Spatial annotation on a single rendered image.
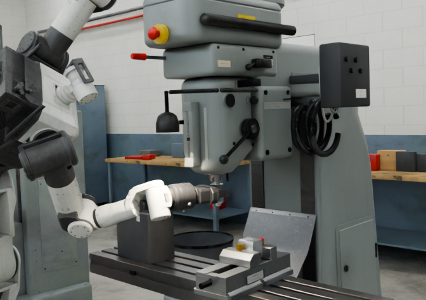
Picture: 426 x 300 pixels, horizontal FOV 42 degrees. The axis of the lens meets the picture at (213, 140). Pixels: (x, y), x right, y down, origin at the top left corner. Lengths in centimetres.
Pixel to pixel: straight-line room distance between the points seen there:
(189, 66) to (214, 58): 11
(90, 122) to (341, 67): 757
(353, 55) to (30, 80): 103
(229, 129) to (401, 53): 448
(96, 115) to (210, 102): 751
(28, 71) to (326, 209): 115
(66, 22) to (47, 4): 922
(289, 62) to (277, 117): 22
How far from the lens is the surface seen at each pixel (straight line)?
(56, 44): 196
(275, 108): 196
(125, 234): 222
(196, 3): 170
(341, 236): 219
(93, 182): 925
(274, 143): 195
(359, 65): 194
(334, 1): 661
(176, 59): 184
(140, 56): 180
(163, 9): 176
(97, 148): 926
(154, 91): 857
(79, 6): 196
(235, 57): 181
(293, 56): 208
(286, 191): 219
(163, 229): 213
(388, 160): 568
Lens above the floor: 152
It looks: 3 degrees down
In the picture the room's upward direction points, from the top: 2 degrees counter-clockwise
